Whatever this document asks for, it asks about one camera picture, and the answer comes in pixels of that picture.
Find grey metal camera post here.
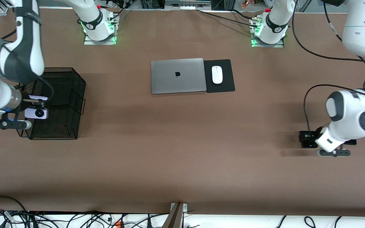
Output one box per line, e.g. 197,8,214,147
162,203,188,228

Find lilac flip phone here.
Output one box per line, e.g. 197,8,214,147
24,95,48,120

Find black wire mesh tray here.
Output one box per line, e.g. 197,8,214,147
13,67,86,140

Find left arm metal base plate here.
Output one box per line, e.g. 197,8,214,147
251,36,285,48

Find black cable tangle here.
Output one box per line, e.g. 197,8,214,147
0,209,170,228

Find white computer mouse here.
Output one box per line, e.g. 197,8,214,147
212,66,223,84

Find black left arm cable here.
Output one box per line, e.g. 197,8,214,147
292,0,365,133

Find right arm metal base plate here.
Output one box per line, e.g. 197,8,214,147
84,33,117,45

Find black table cable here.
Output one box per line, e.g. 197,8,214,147
196,9,260,29

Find grey closed laptop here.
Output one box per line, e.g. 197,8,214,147
151,58,207,95

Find black mouse pad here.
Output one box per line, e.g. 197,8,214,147
203,59,235,93

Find black looped floor cable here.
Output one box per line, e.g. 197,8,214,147
0,196,28,212

